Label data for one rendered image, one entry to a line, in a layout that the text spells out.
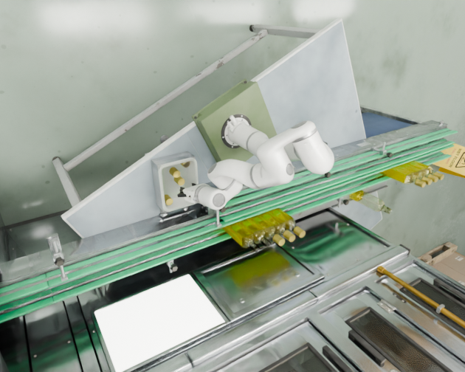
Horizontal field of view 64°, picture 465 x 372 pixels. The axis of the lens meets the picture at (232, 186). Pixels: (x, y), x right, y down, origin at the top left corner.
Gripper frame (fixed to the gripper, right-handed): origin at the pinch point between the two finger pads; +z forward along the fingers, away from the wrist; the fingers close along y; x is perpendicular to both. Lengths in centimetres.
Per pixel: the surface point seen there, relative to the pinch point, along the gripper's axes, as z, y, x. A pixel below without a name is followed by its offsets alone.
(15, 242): 68, -73, -17
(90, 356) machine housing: -18, -55, -42
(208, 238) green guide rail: 3.7, 5.3, -26.0
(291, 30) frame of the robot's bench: 32, 91, 62
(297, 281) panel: -28, 28, -45
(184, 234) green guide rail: 0.7, -6.3, -18.7
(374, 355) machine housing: -66, 28, -58
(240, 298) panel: -24.6, 2.4, -42.8
